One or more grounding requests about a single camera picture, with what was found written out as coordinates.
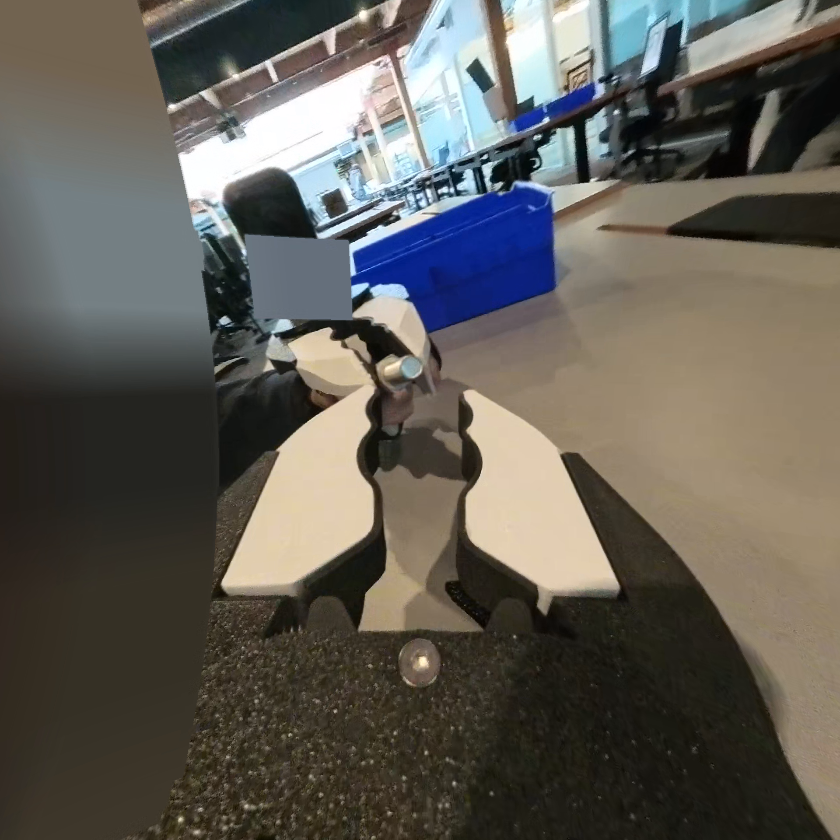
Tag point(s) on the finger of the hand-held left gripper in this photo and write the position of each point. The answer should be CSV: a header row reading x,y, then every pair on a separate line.
x,y
410,328
328,364

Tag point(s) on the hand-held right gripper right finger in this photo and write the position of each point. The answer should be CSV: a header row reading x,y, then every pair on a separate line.
x,y
531,518

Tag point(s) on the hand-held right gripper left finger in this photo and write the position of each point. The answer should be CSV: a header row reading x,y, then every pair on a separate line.
x,y
302,518

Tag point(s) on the steel bolt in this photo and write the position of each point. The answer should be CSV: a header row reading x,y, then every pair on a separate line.
x,y
394,372

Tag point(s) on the person's left forearm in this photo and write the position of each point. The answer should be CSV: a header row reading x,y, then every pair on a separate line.
x,y
262,420

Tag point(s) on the person's left hand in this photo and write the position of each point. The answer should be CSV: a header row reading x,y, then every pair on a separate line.
x,y
394,407

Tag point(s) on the blue plastic bin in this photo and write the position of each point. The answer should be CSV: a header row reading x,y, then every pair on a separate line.
x,y
558,111
472,262

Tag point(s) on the black office chair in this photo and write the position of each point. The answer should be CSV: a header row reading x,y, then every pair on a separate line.
x,y
646,124
262,203

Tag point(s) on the brown wooden strip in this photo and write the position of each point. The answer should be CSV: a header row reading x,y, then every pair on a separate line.
x,y
633,229

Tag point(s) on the black mat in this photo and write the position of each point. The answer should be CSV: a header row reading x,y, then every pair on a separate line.
x,y
754,220

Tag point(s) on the computer monitor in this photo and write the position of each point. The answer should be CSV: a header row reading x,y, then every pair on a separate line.
x,y
656,46

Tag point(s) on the wooden desk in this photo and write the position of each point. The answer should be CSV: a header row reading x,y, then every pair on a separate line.
x,y
754,59

